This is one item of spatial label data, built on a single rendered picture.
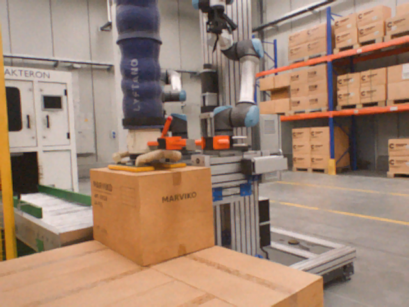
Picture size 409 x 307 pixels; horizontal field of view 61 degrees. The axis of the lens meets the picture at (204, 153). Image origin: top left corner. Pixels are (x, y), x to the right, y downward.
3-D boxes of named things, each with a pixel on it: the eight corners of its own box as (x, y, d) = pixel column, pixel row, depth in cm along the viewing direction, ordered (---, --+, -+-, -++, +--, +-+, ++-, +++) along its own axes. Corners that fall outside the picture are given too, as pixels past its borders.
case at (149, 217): (93, 238, 199) (89, 169, 198) (154, 226, 224) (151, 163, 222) (143, 267, 152) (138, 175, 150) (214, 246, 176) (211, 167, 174)
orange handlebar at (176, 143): (119, 147, 205) (118, 141, 205) (163, 144, 224) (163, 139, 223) (220, 147, 132) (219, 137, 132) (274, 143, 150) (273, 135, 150)
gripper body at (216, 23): (206, 34, 172) (204, 9, 171) (219, 36, 177) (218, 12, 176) (215, 29, 166) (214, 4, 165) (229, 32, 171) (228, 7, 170)
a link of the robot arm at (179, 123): (188, 132, 242) (187, 112, 241) (169, 132, 240) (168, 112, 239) (187, 132, 254) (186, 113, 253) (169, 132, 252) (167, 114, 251)
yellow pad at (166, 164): (138, 165, 203) (138, 157, 203) (154, 164, 209) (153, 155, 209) (170, 168, 176) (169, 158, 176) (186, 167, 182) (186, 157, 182)
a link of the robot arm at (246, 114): (236, 130, 207) (243, 47, 219) (259, 129, 200) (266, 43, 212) (227, 124, 197) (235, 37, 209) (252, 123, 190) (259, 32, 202)
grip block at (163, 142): (156, 149, 167) (155, 137, 166) (174, 148, 173) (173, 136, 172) (165, 149, 160) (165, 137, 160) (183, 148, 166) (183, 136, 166)
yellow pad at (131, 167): (107, 169, 191) (107, 159, 191) (124, 167, 198) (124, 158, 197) (135, 172, 164) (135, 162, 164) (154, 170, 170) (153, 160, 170)
